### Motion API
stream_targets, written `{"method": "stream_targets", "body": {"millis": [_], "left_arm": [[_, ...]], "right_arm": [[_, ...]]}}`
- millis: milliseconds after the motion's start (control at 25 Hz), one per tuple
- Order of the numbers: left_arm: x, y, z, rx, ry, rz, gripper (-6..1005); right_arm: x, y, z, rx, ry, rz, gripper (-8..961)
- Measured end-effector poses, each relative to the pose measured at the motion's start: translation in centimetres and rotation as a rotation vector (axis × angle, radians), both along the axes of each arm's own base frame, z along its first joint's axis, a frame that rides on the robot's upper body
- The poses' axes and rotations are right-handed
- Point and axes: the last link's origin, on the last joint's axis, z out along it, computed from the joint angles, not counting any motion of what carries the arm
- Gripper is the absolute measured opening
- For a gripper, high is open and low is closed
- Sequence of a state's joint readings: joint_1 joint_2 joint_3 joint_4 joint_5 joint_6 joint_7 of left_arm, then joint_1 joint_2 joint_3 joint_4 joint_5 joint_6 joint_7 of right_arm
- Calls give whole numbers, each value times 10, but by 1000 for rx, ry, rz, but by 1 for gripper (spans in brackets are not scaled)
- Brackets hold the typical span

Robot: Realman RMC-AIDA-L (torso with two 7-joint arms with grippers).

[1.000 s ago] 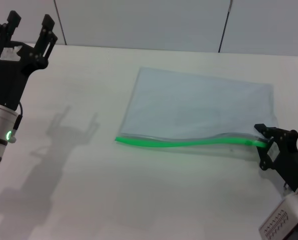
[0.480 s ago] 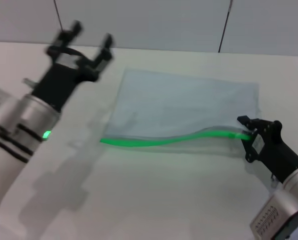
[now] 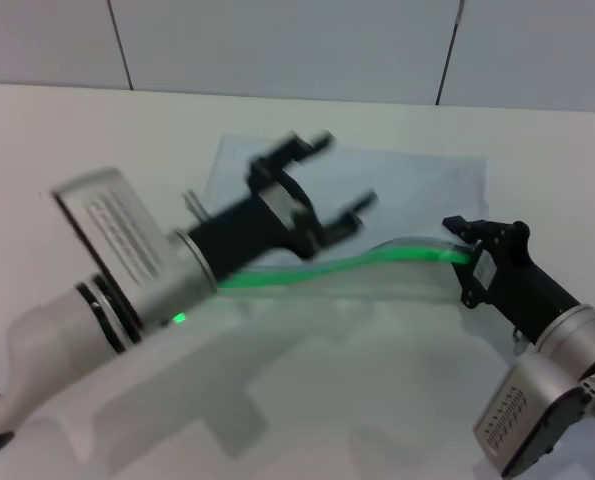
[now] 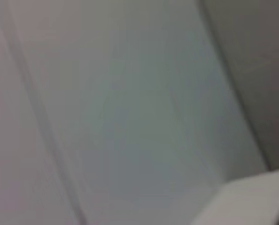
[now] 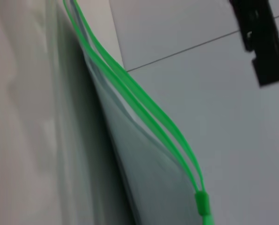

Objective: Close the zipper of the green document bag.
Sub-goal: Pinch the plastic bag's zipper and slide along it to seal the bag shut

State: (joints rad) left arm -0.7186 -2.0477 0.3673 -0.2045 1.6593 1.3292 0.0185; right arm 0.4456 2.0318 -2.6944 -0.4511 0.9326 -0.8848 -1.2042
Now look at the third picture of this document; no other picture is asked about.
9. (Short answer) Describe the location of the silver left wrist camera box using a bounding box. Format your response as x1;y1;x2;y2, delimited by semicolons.
50;167;172;290

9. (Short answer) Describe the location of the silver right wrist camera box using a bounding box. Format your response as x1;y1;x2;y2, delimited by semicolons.
471;360;588;477

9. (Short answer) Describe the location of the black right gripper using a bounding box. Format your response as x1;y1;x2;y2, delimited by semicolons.
441;215;582;347

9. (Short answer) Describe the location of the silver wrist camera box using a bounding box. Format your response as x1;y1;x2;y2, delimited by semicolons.
50;167;172;290
471;360;588;477

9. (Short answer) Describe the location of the thin grey left wrist cable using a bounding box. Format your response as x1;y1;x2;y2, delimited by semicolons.
182;188;210;222

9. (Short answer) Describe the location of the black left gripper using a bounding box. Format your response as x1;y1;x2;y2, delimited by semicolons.
186;129;381;282

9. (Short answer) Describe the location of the transparent green-edged document bag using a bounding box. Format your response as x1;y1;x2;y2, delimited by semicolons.
204;133;491;307

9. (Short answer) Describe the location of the thin grey wrist cable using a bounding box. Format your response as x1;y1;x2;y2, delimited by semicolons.
182;188;210;222
509;327;530;357

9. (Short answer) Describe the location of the thin grey right wrist cable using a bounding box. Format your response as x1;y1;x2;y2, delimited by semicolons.
509;327;530;357

